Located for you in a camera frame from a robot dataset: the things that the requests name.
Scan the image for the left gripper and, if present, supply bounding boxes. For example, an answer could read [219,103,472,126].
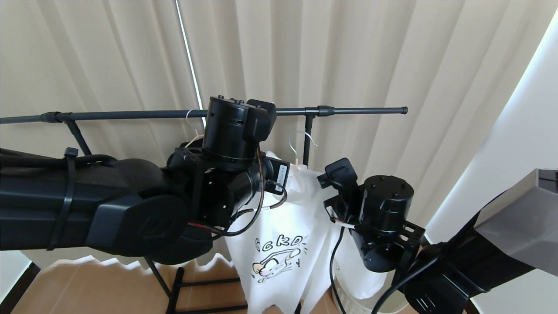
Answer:
[205,159,290,227]

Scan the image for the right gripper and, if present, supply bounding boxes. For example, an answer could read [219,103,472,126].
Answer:
[325,196,415,273]

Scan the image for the pink clothes hanger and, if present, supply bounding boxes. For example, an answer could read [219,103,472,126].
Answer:
[185,109,206,147]
[289,131,318,168]

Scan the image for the white garment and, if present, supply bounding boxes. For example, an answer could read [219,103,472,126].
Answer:
[225,150,388,314]

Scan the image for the black shorts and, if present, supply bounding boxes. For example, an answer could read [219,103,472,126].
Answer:
[150,140,214,266]

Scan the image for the white laundry basket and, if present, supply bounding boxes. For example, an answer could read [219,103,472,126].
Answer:
[331,270,410,314]

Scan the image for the black clothes rack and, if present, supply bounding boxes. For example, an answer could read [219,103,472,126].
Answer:
[0,106,408,314]

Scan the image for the beige curtain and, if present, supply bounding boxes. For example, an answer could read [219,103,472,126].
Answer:
[0,0,558,266]

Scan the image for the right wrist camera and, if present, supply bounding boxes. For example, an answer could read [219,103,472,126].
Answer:
[317,158,361,205]

